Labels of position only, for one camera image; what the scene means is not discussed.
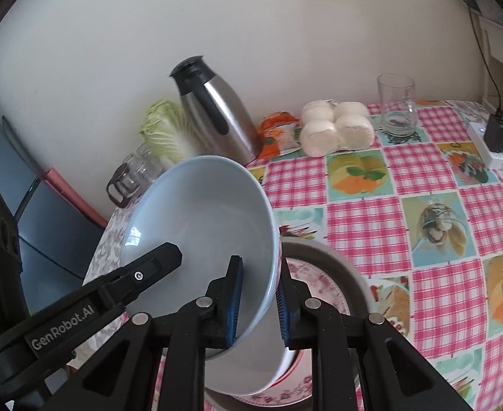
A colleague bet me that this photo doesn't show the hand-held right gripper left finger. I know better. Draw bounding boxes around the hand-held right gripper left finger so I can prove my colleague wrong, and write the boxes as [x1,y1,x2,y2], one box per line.
[57,254,246,411]

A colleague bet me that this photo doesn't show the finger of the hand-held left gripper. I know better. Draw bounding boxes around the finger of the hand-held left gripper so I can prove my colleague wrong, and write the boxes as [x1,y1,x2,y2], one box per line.
[82,242,184,309]

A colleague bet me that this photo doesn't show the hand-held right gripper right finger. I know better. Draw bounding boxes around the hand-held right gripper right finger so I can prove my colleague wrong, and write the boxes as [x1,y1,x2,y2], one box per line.
[276,261,466,411]

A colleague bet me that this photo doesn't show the round pink floral plate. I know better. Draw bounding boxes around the round pink floral plate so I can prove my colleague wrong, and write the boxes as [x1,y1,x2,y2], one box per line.
[234,258,347,409]

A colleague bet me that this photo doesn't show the light blue bowl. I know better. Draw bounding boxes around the light blue bowl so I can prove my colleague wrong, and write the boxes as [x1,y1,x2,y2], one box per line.
[119,155,297,396]

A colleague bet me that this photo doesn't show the round steel plate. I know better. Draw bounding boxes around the round steel plate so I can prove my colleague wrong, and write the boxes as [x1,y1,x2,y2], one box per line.
[209,240,370,411]

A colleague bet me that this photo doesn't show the pink strip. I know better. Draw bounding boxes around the pink strip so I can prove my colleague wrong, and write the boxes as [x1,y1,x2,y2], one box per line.
[44,167,109,228]

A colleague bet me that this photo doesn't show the blue-grey cabinet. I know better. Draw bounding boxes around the blue-grey cabinet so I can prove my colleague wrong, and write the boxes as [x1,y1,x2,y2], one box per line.
[0,94,107,283]

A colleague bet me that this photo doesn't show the napa cabbage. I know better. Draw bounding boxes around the napa cabbage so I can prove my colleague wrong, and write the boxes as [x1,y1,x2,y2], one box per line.
[139,100,201,167]

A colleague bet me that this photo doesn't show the steel thermos jug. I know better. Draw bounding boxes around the steel thermos jug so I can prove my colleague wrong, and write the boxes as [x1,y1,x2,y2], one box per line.
[169,55,263,167]

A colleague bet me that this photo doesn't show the orange snack packet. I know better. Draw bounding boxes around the orange snack packet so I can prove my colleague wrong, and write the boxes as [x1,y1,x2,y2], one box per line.
[257,111,304,159]

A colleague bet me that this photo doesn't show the bag of steamed buns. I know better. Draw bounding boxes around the bag of steamed buns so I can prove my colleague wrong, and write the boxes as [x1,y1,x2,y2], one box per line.
[299,99,376,158]

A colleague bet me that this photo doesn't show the clear glass mug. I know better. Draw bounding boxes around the clear glass mug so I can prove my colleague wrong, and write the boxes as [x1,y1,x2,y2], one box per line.
[377,74,418,138]

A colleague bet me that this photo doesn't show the white power strip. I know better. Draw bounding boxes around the white power strip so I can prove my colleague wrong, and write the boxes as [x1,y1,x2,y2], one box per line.
[468,122,503,170]

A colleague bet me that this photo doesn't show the black charger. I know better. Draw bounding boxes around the black charger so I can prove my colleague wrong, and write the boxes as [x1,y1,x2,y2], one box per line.
[484,113,503,154]

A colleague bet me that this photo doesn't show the glass jar with black handle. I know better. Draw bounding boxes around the glass jar with black handle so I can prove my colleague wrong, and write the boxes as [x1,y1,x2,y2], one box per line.
[107,142,167,209]

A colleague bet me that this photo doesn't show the black cable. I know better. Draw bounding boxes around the black cable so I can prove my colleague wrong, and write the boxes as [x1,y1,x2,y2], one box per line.
[461,0,503,116]

